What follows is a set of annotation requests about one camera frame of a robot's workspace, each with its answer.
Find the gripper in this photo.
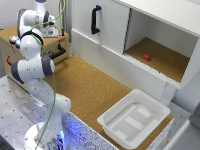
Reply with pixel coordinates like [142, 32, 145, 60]
[40, 21, 61, 38]

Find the wooden drawer box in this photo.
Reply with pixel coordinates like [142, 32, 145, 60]
[0, 24, 71, 85]

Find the white sliding door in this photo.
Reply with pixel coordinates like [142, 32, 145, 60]
[72, 0, 131, 56]

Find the pink block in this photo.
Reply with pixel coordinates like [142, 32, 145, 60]
[143, 53, 151, 62]

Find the white cabinet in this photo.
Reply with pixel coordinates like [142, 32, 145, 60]
[70, 0, 200, 108]

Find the white plastic box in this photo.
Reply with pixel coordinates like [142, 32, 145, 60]
[96, 88, 172, 150]

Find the black drawer handle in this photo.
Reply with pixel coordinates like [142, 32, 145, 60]
[45, 44, 67, 61]

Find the black door handle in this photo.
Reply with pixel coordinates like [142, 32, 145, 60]
[90, 4, 102, 36]

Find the green cable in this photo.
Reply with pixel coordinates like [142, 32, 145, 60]
[33, 0, 67, 150]

